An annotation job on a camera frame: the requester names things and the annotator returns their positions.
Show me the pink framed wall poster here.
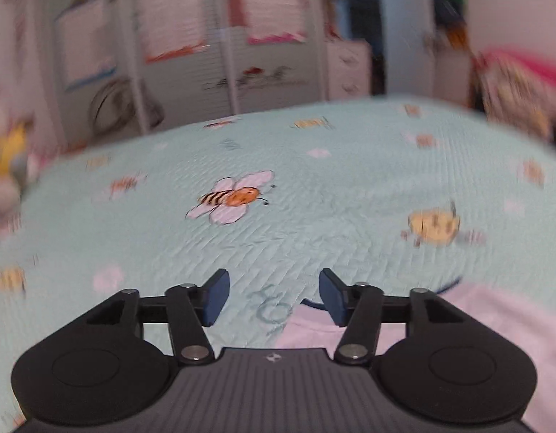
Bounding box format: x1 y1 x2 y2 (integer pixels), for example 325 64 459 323
239 0 307 45

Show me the white cat plush toy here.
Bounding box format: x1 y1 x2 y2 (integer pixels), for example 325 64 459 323
0 99 39 221

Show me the mint quilted bee bedspread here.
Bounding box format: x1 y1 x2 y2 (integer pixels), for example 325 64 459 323
0 97 556 432

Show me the green plastic bag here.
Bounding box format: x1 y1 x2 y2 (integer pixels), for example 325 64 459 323
433 0 469 50

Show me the white open door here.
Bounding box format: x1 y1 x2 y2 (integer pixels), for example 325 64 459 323
379 0 436 98

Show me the blue framed wall poster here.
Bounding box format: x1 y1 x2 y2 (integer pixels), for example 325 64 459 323
55 0 118 90

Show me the white t-shirt navy trim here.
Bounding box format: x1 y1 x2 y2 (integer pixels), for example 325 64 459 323
275 274 556 433

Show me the pink floral folded quilt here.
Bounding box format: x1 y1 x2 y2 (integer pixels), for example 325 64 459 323
473 48 556 144

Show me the orange framed wall poster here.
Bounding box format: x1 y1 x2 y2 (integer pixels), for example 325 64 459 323
136 0 208 64

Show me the white drawer cabinet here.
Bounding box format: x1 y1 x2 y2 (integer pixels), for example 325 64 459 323
326 40 372 101

